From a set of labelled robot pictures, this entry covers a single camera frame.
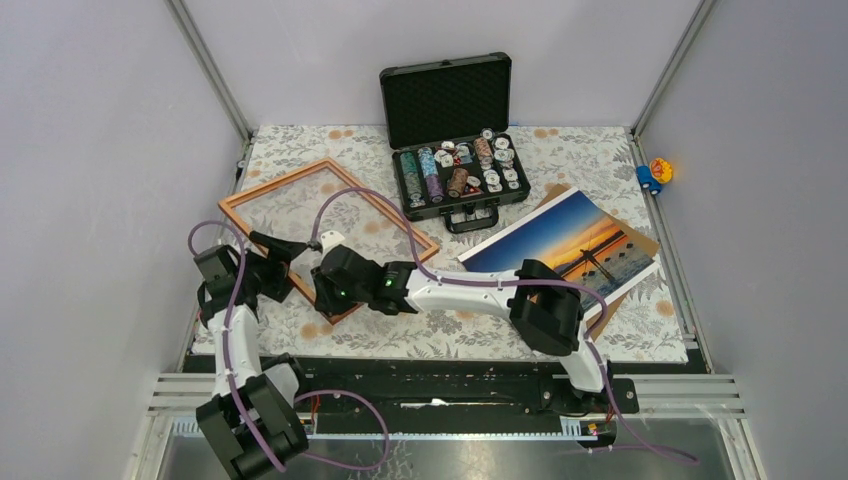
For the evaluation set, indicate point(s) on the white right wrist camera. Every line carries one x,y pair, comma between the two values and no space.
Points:
330,239

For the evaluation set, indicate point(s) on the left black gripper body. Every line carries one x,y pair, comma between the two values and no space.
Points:
265,275

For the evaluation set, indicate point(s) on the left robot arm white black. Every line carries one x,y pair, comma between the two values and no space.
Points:
250,421

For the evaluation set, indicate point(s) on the pink poker chip stack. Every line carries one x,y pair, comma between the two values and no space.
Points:
483,151

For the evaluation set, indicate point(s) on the brown poker chip stack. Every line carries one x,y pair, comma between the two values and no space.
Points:
457,183

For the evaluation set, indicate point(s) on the sunset landscape photo print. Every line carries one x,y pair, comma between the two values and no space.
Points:
505,250

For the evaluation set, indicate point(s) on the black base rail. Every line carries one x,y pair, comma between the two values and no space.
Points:
417,397

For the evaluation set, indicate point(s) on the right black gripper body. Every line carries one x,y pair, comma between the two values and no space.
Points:
337,300

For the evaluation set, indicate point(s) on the green poker chip stack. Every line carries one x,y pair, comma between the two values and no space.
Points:
412,183

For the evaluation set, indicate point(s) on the purple poker chip stack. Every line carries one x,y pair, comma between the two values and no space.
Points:
434,188

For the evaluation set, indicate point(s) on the black poker chip case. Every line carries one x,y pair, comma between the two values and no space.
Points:
445,105

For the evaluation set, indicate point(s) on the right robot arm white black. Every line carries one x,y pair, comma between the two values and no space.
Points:
545,310

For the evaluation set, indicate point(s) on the blue poker chip stack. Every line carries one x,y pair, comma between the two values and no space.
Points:
427,161

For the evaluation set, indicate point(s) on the blue yellow toy car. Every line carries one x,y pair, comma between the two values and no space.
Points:
653,176

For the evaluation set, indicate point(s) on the orange wooden picture frame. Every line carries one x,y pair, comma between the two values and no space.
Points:
286,207

